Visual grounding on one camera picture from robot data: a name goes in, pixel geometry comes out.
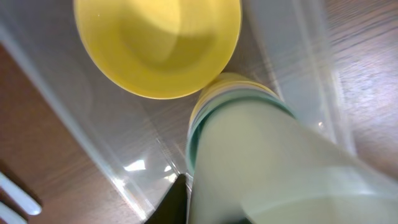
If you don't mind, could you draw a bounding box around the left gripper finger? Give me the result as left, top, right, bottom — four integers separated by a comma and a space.
144, 174, 188, 224

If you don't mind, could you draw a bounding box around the green plastic cup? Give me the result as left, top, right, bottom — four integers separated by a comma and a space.
185, 90, 297, 175

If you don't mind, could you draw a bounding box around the cream plastic cup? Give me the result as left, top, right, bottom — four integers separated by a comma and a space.
188, 101, 397, 223

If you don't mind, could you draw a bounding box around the yellow plastic cup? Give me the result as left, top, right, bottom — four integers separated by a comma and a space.
189, 72, 279, 126

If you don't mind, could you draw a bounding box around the yellow plastic bowl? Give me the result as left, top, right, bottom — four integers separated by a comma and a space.
73, 0, 242, 100

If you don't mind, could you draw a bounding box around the pink plastic cup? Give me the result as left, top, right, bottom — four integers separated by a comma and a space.
189, 81, 279, 125

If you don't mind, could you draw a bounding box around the clear plastic storage container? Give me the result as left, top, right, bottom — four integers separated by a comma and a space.
1, 0, 356, 222

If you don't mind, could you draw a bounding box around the long white plastic spoon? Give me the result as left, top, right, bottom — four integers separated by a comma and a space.
1, 173, 42, 215

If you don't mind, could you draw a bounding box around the short white plastic spoon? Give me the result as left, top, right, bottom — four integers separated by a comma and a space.
0, 203, 27, 224

